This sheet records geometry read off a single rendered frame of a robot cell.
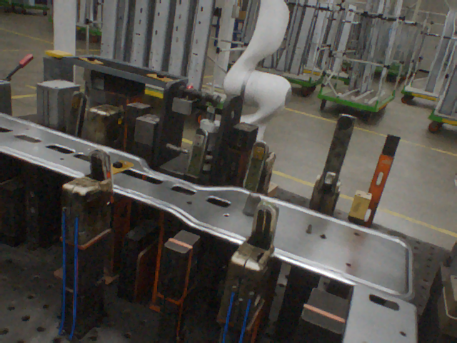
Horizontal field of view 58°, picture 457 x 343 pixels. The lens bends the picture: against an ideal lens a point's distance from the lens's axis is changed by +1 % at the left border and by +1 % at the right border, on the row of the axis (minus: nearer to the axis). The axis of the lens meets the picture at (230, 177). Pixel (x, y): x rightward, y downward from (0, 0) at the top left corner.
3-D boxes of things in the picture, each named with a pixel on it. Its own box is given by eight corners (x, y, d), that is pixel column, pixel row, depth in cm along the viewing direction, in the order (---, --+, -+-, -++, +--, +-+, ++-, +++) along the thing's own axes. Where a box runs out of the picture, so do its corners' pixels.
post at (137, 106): (118, 228, 128) (126, 103, 113) (127, 221, 133) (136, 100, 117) (131, 233, 127) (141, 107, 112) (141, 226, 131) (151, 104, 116)
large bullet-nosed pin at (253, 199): (240, 219, 86) (245, 191, 84) (245, 214, 89) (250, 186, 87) (254, 224, 85) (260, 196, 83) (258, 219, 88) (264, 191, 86)
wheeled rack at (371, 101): (372, 125, 657) (409, 6, 590) (313, 109, 696) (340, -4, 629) (390, 109, 817) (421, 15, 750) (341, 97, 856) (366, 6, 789)
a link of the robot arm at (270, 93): (237, 129, 154) (248, 65, 144) (283, 143, 149) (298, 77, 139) (224, 137, 144) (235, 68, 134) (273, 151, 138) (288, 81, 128)
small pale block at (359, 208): (313, 326, 102) (354, 194, 88) (316, 317, 105) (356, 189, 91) (328, 331, 101) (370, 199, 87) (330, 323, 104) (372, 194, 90)
